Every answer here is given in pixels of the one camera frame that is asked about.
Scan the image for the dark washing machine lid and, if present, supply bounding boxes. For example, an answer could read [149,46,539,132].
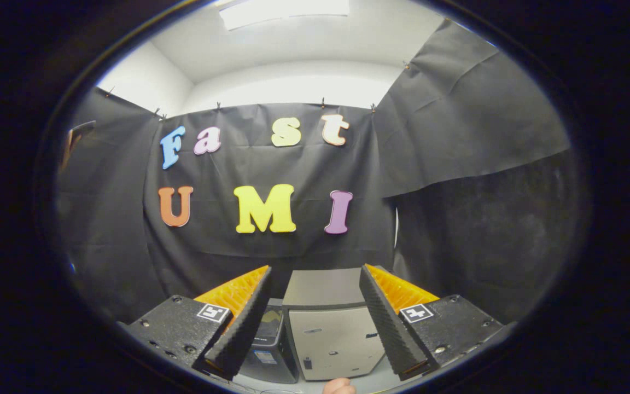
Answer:
[259,305,286,338]

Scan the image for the grey washing machine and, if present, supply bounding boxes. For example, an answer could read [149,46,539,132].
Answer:
[238,298,300,384]

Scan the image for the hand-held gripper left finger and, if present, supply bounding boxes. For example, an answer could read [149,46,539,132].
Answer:
[117,265,273,381]

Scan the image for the beige cabinet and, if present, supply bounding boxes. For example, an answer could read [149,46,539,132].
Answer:
[282,267,399,382]

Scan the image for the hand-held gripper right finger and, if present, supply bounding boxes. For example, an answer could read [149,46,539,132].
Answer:
[360,264,507,382]

